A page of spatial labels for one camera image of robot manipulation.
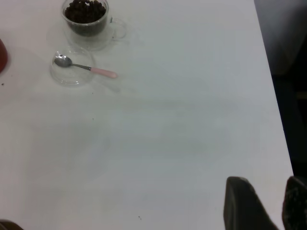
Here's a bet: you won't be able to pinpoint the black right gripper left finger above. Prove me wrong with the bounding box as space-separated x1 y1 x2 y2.
223 176 279 230

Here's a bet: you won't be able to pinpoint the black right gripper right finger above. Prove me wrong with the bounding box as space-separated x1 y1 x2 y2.
282 176 307 230

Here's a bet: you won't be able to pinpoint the pink handled metal spoon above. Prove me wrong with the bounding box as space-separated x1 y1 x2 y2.
54 55 118 79

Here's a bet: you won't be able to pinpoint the red ceramic mug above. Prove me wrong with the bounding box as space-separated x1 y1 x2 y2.
0 38 12 75

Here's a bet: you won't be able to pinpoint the dark coffee beans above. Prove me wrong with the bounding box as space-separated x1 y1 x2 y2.
65 0 107 36

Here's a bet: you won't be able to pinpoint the clear round glass dish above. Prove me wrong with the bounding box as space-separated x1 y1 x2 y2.
49 47 96 88

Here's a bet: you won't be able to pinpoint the clear glass handled cup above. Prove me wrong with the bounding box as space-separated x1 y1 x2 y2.
61 0 127 52

